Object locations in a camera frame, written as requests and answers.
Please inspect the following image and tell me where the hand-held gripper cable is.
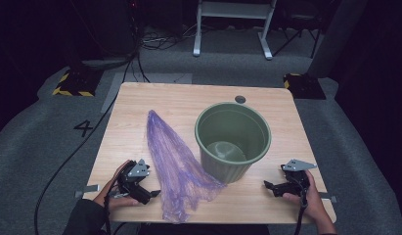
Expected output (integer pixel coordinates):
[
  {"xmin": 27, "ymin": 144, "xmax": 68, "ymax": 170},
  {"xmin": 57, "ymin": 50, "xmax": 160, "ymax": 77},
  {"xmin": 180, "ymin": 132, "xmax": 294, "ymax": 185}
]
[
  {"xmin": 103, "ymin": 192, "xmax": 128, "ymax": 235},
  {"xmin": 292, "ymin": 180, "xmax": 309, "ymax": 235}
]

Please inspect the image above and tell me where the long black floor cable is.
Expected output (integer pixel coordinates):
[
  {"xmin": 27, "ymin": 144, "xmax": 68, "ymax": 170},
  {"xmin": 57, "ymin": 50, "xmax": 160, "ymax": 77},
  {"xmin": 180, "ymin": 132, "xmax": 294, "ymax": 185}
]
[{"xmin": 33, "ymin": 53, "xmax": 138, "ymax": 235}]

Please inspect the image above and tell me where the left hand-held gripper cable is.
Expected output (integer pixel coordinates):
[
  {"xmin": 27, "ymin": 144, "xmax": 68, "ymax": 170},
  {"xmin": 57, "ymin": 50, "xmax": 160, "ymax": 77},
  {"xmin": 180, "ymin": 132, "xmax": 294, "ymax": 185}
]
[{"xmin": 103, "ymin": 192, "xmax": 128, "ymax": 235}]

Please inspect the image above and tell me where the person's dark clothing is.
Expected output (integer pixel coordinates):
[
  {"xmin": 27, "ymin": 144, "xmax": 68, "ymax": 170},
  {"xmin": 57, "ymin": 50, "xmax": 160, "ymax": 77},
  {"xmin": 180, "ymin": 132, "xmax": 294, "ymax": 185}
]
[{"xmin": 136, "ymin": 223, "xmax": 271, "ymax": 235}]

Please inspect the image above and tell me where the green plastic bin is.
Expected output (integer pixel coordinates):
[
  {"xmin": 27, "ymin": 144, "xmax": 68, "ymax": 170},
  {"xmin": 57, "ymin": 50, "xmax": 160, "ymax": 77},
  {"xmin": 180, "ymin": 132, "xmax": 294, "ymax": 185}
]
[{"xmin": 194, "ymin": 102, "xmax": 272, "ymax": 184}]

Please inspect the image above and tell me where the tangle of floor cables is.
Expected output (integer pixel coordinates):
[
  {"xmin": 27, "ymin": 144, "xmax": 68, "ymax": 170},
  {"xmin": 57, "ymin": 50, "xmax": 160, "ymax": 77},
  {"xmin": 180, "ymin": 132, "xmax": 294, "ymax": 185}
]
[{"xmin": 139, "ymin": 23, "xmax": 198, "ymax": 52}]

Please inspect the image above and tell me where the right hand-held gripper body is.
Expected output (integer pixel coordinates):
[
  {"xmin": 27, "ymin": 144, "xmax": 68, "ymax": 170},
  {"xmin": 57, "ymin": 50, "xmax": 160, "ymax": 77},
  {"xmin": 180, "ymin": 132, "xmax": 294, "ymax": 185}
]
[{"xmin": 280, "ymin": 159, "xmax": 318, "ymax": 197}]

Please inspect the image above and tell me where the person's right hand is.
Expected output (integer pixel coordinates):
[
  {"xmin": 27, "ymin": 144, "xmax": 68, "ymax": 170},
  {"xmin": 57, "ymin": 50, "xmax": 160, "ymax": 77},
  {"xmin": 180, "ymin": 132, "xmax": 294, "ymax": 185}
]
[{"xmin": 282, "ymin": 169, "xmax": 327, "ymax": 223}]

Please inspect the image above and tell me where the black stand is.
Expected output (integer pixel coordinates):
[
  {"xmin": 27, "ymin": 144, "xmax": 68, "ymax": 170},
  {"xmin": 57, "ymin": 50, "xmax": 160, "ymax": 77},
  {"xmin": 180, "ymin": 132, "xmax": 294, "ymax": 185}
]
[{"xmin": 272, "ymin": 6, "xmax": 324, "ymax": 60}]

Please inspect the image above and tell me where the person's left hand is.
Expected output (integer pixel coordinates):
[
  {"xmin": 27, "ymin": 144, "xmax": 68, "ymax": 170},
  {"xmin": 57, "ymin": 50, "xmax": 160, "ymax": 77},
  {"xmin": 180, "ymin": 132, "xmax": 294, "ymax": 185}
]
[{"xmin": 93, "ymin": 160, "xmax": 140, "ymax": 211}]

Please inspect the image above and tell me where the grey metal table bracket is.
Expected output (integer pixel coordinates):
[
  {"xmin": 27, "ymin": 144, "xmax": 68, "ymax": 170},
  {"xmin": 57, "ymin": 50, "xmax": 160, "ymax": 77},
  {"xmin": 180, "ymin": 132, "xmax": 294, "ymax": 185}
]
[
  {"xmin": 319, "ymin": 191, "xmax": 338, "ymax": 204},
  {"xmin": 74, "ymin": 184, "xmax": 101, "ymax": 199}
]

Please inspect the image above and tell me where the thin black floor cable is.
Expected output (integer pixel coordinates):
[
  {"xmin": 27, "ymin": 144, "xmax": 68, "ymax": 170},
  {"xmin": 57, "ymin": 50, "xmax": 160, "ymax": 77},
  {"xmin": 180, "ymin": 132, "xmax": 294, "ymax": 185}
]
[{"xmin": 136, "ymin": 52, "xmax": 152, "ymax": 83}]

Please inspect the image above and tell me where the purple plastic bag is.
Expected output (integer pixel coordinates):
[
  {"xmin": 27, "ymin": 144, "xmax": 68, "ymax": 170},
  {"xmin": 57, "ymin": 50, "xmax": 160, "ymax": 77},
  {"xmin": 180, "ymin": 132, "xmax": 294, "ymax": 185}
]
[{"xmin": 146, "ymin": 110, "xmax": 227, "ymax": 223}]

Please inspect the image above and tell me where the grey pillar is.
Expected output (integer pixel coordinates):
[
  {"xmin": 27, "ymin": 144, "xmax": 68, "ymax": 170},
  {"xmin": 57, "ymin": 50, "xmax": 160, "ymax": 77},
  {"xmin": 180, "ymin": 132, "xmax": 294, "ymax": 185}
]
[{"xmin": 306, "ymin": 0, "xmax": 369, "ymax": 78}]

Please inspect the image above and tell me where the right hand-held gripper cable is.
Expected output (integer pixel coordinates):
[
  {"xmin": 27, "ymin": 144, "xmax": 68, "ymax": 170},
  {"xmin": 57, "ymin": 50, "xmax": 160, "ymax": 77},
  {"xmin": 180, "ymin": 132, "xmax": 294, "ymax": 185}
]
[{"xmin": 292, "ymin": 180, "xmax": 309, "ymax": 235}]

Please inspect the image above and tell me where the white metal stand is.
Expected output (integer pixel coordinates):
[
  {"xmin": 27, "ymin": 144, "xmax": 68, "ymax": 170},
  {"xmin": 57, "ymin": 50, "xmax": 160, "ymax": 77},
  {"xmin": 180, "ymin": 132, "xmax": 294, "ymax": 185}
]
[{"xmin": 192, "ymin": 0, "xmax": 278, "ymax": 61}]

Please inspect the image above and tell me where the black yellow striped base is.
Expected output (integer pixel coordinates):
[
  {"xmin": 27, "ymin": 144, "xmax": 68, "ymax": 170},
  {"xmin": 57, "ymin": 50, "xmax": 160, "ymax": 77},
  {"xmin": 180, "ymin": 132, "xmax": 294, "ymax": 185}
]
[
  {"xmin": 283, "ymin": 72, "xmax": 327, "ymax": 100},
  {"xmin": 52, "ymin": 67, "xmax": 104, "ymax": 97}
]

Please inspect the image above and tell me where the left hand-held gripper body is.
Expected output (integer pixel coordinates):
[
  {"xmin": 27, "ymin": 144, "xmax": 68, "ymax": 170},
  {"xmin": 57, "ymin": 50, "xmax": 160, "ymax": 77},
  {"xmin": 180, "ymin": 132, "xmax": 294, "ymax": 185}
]
[{"xmin": 117, "ymin": 159, "xmax": 152, "ymax": 201}]

